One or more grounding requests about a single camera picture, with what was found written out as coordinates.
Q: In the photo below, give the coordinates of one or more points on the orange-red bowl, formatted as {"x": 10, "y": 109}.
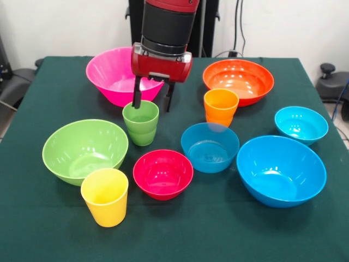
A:
{"x": 245, "y": 82}

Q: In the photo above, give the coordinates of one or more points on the yellow cup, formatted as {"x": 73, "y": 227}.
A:
{"x": 105, "y": 207}

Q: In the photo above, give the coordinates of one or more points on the orange cup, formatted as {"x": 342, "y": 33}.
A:
{"x": 221, "y": 109}

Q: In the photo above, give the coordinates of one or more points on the small turquoise bowl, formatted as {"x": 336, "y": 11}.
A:
{"x": 301, "y": 125}

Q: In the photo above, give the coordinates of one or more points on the large pink bowl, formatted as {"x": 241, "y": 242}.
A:
{"x": 109, "y": 79}

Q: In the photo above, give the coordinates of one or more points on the dark green table cloth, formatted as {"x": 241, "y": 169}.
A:
{"x": 174, "y": 232}

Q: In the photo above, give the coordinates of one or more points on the large blue bowl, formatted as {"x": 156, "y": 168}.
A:
{"x": 280, "y": 174}

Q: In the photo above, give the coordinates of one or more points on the green bowl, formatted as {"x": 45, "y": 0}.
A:
{"x": 81, "y": 147}

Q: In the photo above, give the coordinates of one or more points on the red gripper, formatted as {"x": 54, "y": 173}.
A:
{"x": 161, "y": 68}

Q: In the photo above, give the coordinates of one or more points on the green cup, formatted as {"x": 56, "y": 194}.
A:
{"x": 140, "y": 133}

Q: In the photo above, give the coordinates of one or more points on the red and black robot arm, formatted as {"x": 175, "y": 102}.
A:
{"x": 166, "y": 24}

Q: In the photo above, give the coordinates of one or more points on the black pedestal foot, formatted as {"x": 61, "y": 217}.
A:
{"x": 332, "y": 84}
{"x": 19, "y": 82}

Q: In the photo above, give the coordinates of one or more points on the dark equipment box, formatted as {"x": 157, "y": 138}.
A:
{"x": 4, "y": 62}

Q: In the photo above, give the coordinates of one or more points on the ribbed blue bowl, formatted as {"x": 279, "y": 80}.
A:
{"x": 210, "y": 154}

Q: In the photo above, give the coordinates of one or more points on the small red bowl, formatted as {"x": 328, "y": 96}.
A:
{"x": 163, "y": 174}

